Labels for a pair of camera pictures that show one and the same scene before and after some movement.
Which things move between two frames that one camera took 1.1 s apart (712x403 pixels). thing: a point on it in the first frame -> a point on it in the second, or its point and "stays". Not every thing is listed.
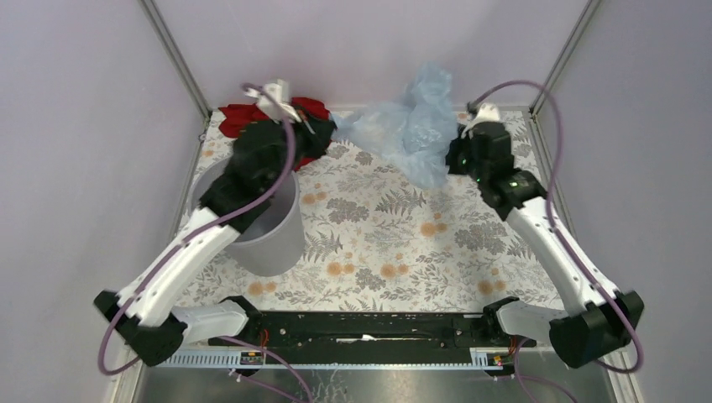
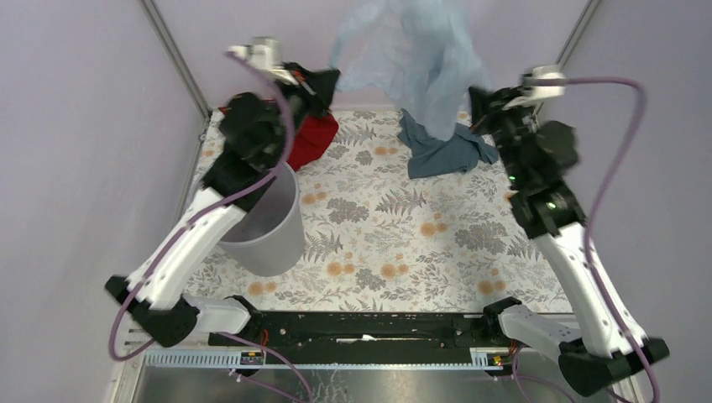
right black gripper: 456,143 -> 486,106
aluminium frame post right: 564,54 stays
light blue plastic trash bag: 416,133 -> 423,56
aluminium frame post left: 176,56 stays
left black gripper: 317,133 -> 317,86
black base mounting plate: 371,332 stays
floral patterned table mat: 377,239 stays
